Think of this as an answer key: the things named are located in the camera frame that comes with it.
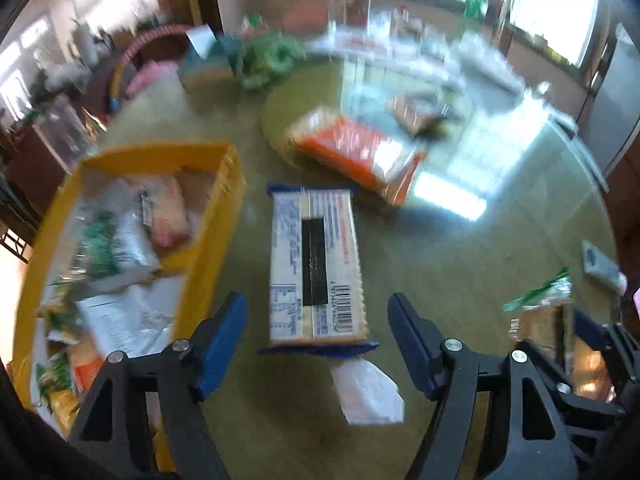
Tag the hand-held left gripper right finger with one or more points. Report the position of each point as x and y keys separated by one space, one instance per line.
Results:
x=412 y=345

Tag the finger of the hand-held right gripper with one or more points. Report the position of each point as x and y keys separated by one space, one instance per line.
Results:
x=590 y=327
x=565 y=390

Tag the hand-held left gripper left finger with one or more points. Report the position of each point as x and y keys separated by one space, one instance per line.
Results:
x=220 y=345

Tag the green clear biscuit packet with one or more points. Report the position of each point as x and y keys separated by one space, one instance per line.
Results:
x=542 y=310

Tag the yellow cardboard box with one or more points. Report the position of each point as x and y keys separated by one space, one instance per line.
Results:
x=220 y=220

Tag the blue edged cracker packet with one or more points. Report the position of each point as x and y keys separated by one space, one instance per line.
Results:
x=315 y=260

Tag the white remote control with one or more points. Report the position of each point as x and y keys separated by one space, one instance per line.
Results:
x=600 y=265

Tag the white paper tissue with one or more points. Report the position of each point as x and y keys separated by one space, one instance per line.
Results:
x=370 y=395

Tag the white silver packet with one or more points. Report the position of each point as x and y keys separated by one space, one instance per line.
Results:
x=127 y=317

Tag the pale pink snack packet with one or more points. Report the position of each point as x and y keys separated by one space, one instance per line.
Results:
x=170 y=210

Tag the orange white biscuit packet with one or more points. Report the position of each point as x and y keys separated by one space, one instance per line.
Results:
x=355 y=152

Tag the grey refrigerator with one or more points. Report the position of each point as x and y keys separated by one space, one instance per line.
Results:
x=615 y=100

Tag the brown snack packet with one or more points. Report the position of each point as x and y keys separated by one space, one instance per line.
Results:
x=417 y=112

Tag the clear plastic jar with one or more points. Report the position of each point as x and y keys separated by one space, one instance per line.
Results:
x=67 y=127

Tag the round glass turntable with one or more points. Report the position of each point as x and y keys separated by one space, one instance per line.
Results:
x=320 y=95

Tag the pink cloth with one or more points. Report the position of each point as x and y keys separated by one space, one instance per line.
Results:
x=152 y=80

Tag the teal tissue box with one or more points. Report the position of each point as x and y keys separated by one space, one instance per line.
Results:
x=210 y=60

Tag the green leafy vegetable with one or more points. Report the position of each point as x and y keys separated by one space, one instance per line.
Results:
x=267 y=60

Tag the clear plastic bags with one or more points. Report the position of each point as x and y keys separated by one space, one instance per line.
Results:
x=400 y=50

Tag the pink yellow hula hoop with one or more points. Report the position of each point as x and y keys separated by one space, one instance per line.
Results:
x=125 y=57

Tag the white tumbler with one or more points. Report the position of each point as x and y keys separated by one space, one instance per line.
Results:
x=83 y=45

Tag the red label bottle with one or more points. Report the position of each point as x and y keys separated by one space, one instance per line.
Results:
x=357 y=7

